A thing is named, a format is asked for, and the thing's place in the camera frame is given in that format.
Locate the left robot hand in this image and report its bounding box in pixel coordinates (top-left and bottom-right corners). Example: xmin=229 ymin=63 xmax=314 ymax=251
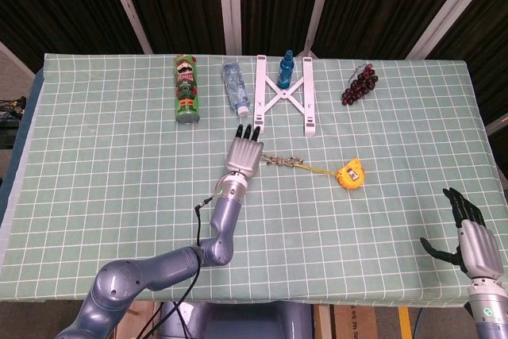
xmin=224 ymin=123 xmax=266 ymax=179

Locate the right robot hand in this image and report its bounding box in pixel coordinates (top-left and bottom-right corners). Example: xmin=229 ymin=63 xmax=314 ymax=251
xmin=419 ymin=187 xmax=504 ymax=280

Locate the braided grey beige rope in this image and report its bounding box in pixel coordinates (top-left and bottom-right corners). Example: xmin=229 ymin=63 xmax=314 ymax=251
xmin=260 ymin=152 xmax=306 ymax=168

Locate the yellow tape measure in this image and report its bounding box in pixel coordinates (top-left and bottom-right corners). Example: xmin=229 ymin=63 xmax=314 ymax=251
xmin=295 ymin=158 xmax=366 ymax=190

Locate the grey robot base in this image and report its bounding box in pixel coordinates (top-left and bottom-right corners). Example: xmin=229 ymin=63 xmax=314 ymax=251
xmin=158 ymin=301 xmax=318 ymax=339

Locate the clear plastic water bottle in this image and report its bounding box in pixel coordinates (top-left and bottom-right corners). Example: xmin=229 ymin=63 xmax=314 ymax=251
xmin=221 ymin=61 xmax=252 ymax=117

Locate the green chips can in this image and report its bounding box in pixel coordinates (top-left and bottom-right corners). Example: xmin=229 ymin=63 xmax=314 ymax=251
xmin=171 ymin=54 xmax=201 ymax=125

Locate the white folding laptop stand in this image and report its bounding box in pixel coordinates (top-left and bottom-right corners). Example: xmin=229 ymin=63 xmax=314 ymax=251
xmin=252 ymin=55 xmax=318 ymax=137

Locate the blue spray bottle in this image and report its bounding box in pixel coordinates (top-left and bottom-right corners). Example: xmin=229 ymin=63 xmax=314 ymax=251
xmin=276 ymin=49 xmax=298 ymax=90

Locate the yellow bar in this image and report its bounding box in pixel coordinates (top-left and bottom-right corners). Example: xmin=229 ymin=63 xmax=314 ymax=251
xmin=398 ymin=306 xmax=412 ymax=339

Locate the green checked tablecloth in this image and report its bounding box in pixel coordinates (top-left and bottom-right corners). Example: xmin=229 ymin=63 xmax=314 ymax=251
xmin=0 ymin=52 xmax=508 ymax=302

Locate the dark purple grape bunch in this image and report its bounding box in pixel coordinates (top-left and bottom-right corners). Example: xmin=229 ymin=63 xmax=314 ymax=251
xmin=341 ymin=63 xmax=379 ymax=107

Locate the brown cardboard box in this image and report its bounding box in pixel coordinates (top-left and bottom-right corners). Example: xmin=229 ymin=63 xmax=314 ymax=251
xmin=329 ymin=305 xmax=378 ymax=339

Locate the blue grey table underlay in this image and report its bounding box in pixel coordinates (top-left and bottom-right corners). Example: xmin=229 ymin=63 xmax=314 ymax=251
xmin=0 ymin=67 xmax=45 ymax=264

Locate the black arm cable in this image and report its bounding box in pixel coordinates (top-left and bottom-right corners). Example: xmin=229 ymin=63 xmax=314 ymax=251
xmin=138 ymin=195 xmax=215 ymax=339

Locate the white frame post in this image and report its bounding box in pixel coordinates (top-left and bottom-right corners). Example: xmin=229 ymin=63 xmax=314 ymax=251
xmin=217 ymin=0 xmax=243 ymax=56
xmin=407 ymin=0 xmax=490 ymax=60
xmin=305 ymin=0 xmax=338 ymax=58
xmin=101 ymin=0 xmax=154 ymax=56
xmin=486 ymin=112 xmax=508 ymax=136

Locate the black equipment with cables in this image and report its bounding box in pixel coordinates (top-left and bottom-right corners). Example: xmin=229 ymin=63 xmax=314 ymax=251
xmin=0 ymin=95 xmax=28 ymax=149

